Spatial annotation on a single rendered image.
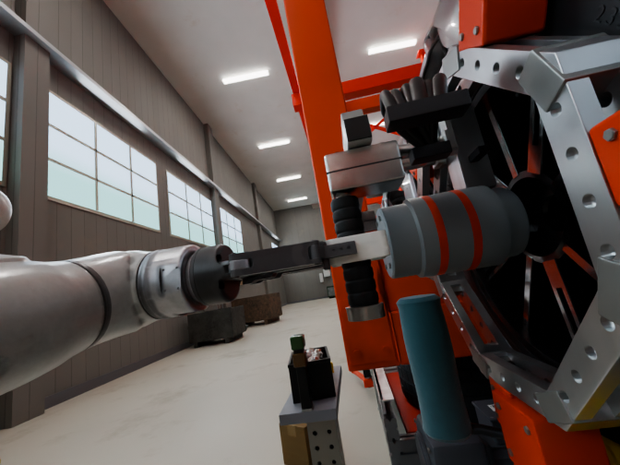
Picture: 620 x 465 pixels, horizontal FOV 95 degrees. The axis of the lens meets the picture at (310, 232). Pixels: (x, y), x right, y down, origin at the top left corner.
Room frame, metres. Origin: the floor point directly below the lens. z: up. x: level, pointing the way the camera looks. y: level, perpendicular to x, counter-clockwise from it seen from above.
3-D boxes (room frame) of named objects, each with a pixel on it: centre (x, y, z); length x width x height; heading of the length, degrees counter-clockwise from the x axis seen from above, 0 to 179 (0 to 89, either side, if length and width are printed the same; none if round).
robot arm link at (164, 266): (0.37, 0.17, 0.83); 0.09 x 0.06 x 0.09; 174
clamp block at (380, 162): (0.34, -0.08, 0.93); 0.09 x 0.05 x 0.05; 84
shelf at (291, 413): (1.11, 0.07, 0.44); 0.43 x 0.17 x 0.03; 174
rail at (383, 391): (2.26, -0.31, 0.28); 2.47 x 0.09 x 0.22; 174
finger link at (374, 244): (0.33, -0.05, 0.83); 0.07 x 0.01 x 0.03; 83
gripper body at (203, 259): (0.36, 0.10, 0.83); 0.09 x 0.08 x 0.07; 84
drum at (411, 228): (0.50, -0.23, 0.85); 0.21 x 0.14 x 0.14; 84
